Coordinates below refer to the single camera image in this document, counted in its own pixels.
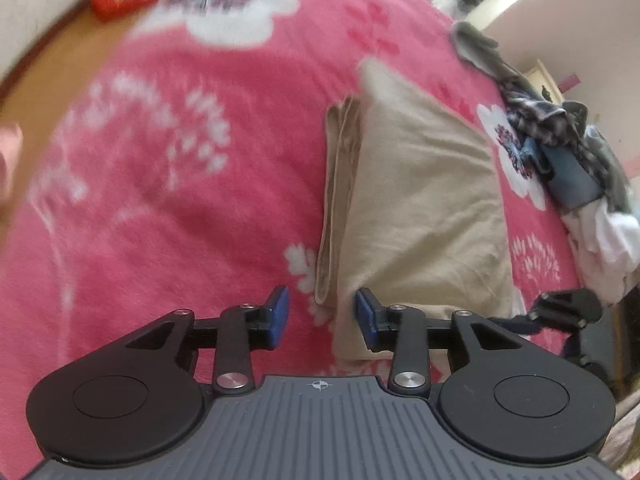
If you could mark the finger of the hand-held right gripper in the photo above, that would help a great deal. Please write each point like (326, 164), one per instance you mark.
(565, 307)

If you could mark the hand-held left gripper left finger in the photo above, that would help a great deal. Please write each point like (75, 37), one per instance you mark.
(277, 319)

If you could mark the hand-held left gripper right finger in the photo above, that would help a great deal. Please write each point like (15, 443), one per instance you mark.
(365, 321)

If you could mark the beige pants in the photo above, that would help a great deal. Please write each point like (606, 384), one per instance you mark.
(425, 200)

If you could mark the white garment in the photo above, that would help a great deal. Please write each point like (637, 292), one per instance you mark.
(610, 245)

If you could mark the blue garment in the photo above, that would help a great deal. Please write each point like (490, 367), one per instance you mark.
(570, 175)

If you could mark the pink floral blanket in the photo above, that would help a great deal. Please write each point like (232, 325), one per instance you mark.
(200, 160)

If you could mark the plaid shirt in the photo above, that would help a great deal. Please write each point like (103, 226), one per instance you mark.
(540, 110)

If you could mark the grey garment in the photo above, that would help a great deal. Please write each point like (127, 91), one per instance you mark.
(477, 45)

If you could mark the pink slipper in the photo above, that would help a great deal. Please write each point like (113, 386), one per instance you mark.
(9, 160)

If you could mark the red box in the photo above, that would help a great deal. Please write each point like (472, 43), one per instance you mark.
(122, 0)

